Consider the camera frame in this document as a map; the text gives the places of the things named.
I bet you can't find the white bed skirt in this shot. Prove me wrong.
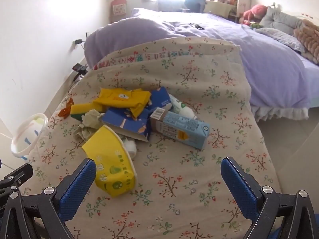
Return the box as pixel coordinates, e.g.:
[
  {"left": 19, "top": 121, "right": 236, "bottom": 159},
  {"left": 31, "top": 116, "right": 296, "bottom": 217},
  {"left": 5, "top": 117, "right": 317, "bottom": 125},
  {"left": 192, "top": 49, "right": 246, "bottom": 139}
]
[{"left": 250, "top": 103, "right": 310, "bottom": 123}]

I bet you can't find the blue almond biscuit box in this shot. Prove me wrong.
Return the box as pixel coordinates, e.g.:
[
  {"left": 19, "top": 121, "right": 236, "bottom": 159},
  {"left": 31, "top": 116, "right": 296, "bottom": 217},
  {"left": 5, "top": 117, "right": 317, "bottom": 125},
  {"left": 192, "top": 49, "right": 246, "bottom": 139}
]
[{"left": 102, "top": 105, "right": 153, "bottom": 143}]

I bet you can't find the grey patterned pillow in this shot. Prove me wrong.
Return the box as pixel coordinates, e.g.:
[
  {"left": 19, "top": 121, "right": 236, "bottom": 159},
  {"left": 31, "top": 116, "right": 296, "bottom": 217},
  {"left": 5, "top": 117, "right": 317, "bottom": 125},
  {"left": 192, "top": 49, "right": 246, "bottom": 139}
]
[{"left": 254, "top": 27, "right": 308, "bottom": 54}]

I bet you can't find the brown fluffy pillow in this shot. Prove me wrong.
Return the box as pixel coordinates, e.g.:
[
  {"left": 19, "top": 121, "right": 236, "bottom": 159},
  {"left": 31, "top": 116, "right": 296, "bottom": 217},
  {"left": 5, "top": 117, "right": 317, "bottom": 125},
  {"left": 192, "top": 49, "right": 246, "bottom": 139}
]
[{"left": 293, "top": 19, "right": 319, "bottom": 64}]

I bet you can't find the floral beige blanket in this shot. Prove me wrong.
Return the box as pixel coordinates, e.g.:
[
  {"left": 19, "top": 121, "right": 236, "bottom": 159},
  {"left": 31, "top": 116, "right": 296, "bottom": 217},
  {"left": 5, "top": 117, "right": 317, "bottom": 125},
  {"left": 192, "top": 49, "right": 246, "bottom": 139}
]
[{"left": 24, "top": 37, "right": 283, "bottom": 239}]

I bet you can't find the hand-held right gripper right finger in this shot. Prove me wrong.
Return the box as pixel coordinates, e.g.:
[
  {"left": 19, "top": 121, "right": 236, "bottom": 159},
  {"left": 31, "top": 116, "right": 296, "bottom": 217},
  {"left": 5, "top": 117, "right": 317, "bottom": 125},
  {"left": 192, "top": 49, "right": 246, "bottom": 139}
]
[{"left": 220, "top": 157, "right": 319, "bottom": 239}]

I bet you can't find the purple duvet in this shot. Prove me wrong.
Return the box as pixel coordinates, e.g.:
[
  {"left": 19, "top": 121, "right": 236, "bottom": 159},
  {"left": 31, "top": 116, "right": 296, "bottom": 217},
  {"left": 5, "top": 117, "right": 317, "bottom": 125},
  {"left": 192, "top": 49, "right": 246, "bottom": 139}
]
[{"left": 83, "top": 8, "right": 319, "bottom": 110}]

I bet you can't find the yellow green sponge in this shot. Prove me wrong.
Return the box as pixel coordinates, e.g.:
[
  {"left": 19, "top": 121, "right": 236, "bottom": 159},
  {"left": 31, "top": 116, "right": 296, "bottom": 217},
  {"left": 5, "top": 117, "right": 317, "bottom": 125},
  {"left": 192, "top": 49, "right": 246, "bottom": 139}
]
[{"left": 70, "top": 103, "right": 106, "bottom": 121}]

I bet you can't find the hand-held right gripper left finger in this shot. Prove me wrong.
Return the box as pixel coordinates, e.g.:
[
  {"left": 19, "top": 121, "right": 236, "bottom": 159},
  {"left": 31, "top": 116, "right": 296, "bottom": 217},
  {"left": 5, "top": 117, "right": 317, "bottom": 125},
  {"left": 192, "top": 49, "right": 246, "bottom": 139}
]
[{"left": 0, "top": 158, "right": 97, "bottom": 239}]

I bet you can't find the yellow snack packet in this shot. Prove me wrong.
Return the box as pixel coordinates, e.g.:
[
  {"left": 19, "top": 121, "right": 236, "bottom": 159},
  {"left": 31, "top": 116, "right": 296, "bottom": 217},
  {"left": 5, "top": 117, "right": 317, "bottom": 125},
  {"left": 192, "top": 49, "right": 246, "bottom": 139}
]
[{"left": 93, "top": 88, "right": 152, "bottom": 118}]

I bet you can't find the white bottle green label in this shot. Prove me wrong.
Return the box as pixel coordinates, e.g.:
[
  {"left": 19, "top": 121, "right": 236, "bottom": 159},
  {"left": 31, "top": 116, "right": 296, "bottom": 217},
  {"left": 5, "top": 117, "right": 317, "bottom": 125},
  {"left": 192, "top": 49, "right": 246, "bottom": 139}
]
[{"left": 169, "top": 93, "right": 198, "bottom": 120}]

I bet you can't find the beige storage box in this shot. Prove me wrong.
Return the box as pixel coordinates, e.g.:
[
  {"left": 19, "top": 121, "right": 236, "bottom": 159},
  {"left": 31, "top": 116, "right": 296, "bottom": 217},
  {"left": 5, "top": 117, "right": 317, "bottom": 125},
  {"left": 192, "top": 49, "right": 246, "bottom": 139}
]
[{"left": 204, "top": 0, "right": 236, "bottom": 18}]

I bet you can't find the blue chair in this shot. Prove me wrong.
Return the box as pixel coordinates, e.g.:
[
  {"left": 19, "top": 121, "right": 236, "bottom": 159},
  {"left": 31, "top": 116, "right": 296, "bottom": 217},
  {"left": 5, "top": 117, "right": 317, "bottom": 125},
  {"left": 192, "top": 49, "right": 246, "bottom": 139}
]
[{"left": 184, "top": 0, "right": 208, "bottom": 13}]

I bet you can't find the black device with cable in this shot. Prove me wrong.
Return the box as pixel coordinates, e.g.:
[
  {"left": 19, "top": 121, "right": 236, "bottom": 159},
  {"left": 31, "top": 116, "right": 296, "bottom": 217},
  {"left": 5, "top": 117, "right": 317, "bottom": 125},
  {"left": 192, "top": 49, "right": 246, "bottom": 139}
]
[{"left": 72, "top": 63, "right": 89, "bottom": 81}]

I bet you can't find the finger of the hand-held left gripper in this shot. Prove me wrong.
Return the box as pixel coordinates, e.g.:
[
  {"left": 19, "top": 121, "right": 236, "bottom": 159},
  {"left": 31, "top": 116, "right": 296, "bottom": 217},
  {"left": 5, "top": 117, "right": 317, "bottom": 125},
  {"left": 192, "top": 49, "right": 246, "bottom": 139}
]
[{"left": 0, "top": 164, "right": 33, "bottom": 205}]

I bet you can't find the pink plush toy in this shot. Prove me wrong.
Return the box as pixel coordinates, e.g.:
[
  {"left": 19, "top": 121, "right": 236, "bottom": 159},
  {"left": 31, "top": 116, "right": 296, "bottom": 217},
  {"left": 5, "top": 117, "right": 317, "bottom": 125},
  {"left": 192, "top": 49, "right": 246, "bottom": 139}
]
[{"left": 240, "top": 4, "right": 268, "bottom": 26}]

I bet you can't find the white tissue ball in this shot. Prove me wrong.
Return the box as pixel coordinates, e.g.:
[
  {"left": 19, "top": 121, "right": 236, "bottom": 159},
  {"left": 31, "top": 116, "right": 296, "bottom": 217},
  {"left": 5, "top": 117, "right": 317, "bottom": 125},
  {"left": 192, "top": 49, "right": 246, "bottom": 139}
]
[{"left": 119, "top": 136, "right": 138, "bottom": 159}]

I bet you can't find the blue torn carton piece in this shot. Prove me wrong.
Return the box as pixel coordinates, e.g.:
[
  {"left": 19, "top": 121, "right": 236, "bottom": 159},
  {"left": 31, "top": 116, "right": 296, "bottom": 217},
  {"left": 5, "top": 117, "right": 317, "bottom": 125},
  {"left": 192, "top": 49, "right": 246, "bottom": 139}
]
[{"left": 146, "top": 87, "right": 173, "bottom": 112}]

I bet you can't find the pink wall board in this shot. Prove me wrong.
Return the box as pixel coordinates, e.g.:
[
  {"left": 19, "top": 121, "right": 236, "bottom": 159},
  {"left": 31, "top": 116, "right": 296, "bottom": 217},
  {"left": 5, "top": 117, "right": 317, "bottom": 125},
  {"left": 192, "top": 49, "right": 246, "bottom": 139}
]
[{"left": 110, "top": 0, "right": 128, "bottom": 16}]

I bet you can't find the light blue milk carton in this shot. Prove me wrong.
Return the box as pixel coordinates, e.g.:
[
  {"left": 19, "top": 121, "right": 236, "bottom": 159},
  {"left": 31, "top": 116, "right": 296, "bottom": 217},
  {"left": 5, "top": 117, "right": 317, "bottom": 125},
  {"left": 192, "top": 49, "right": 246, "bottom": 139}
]
[{"left": 150, "top": 107, "right": 210, "bottom": 150}]

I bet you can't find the crushed yellow paper cup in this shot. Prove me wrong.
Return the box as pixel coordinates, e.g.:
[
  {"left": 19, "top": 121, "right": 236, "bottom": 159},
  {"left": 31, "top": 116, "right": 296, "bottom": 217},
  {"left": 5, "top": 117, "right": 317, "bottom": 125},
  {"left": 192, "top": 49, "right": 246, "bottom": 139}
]
[{"left": 82, "top": 125, "right": 138, "bottom": 198}]

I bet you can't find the orange plastic wrapper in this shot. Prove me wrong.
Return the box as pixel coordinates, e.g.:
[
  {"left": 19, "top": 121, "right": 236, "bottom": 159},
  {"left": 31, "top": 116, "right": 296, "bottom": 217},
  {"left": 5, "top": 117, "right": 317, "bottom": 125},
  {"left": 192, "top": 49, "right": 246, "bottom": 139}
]
[{"left": 58, "top": 98, "right": 75, "bottom": 119}]

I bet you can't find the grey tissue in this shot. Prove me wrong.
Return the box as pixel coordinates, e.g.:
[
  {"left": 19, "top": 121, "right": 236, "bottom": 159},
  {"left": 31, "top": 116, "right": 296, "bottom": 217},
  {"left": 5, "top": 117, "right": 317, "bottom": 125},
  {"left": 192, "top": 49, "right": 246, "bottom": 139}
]
[{"left": 74, "top": 109, "right": 106, "bottom": 141}]

